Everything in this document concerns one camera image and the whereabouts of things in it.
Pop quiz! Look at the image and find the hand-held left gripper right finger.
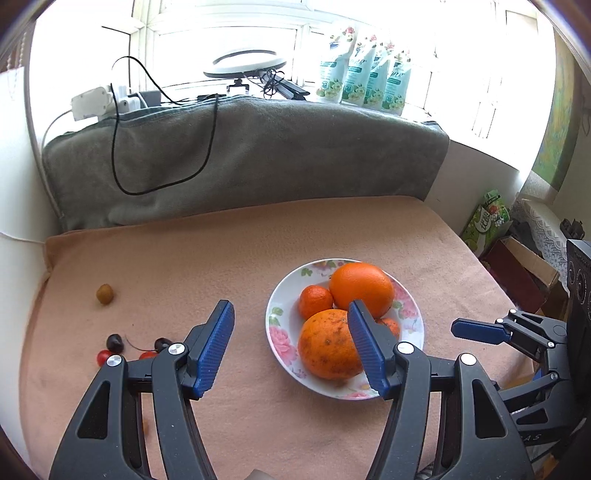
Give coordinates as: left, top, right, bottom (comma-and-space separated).
347, 300, 534, 480

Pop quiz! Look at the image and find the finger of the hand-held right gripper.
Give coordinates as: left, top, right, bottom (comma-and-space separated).
496, 364, 575, 416
451, 310, 568, 365

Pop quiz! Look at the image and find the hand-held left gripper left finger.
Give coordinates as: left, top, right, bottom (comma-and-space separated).
48, 300, 236, 480

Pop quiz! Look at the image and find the small tangerine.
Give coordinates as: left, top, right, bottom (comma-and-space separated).
376, 317, 402, 342
298, 285, 334, 320

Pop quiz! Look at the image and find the large speckled orange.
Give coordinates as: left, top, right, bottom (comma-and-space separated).
298, 309, 365, 380

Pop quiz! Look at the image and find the large smooth orange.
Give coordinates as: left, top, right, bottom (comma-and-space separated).
329, 261, 395, 324

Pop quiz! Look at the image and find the floral white plate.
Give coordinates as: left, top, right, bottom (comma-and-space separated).
266, 258, 426, 400

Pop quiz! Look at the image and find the white patterned cloth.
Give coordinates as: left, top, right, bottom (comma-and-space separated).
512, 198, 573, 278

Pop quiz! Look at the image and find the red cardboard box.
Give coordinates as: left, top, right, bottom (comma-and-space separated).
480, 236, 561, 315

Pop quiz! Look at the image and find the green landscape painting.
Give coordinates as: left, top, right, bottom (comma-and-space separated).
531, 28, 583, 192

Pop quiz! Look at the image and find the grey blanket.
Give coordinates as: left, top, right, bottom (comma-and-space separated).
42, 96, 451, 232

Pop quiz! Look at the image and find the white side panel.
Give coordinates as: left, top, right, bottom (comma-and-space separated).
0, 69, 61, 462

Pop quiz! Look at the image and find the black light stand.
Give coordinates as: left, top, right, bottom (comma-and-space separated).
226, 68, 311, 100

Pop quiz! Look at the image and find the white power strip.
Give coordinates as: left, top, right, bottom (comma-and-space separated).
70, 84, 139, 121

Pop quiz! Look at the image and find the black cable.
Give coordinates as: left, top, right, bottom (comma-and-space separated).
111, 56, 220, 195

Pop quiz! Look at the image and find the thin white cable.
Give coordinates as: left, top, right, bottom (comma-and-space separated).
0, 231, 47, 245

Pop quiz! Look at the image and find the white power strip cable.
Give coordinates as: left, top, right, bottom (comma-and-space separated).
39, 108, 77, 217

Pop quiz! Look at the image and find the white ring light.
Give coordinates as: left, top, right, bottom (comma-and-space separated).
204, 52, 288, 80

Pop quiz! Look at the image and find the white window frame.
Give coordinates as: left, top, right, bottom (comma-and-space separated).
134, 0, 555, 153

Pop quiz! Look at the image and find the beaded blind cord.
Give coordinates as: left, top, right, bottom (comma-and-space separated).
7, 23, 28, 70

